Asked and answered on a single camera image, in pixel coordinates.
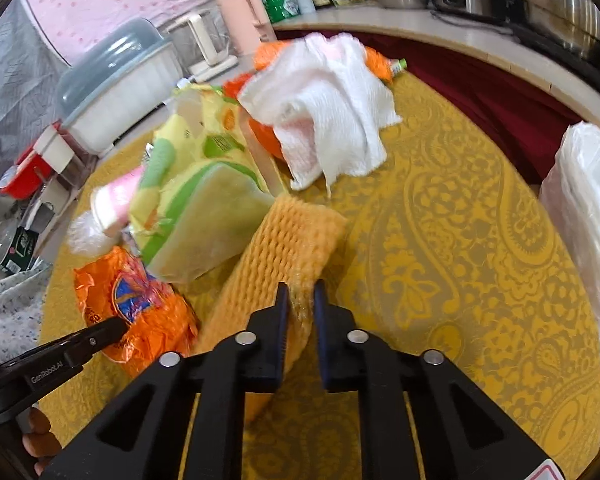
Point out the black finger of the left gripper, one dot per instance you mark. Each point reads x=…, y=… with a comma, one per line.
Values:
x=26, y=379

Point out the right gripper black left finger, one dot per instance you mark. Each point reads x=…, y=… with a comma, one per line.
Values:
x=183, y=417

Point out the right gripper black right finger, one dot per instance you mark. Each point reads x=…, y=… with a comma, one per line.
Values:
x=421, y=417

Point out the orange snack wrapper bag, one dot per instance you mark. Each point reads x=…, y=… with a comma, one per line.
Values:
x=159, y=319

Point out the clear plastic bag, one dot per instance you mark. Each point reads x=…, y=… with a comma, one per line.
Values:
x=86, y=237

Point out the orange foam fruit net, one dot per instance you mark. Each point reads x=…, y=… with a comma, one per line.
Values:
x=292, y=245

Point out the pink white small wrapper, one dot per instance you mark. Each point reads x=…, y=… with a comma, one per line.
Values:
x=110, y=204

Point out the yellow green snack bag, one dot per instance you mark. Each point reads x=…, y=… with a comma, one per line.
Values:
x=206, y=187

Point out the white paper towel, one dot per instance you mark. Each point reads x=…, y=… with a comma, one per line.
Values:
x=326, y=108

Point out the white bin liner trash can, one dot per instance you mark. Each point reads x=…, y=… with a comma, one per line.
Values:
x=570, y=194

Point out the left human hand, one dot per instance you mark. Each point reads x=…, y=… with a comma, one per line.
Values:
x=39, y=442

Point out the red white container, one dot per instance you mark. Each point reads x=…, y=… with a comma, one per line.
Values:
x=49, y=155

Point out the red counter skirt cloth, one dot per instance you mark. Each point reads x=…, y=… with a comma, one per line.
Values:
x=525, y=122

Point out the grey lidded white dish box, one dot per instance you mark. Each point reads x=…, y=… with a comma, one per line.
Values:
x=116, y=84

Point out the white clear electric kettle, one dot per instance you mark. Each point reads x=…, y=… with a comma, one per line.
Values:
x=204, y=50

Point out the pink electric kettle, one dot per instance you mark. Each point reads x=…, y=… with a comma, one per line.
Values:
x=247, y=24

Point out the large stacked steel steamer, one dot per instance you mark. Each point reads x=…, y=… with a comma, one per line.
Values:
x=575, y=24

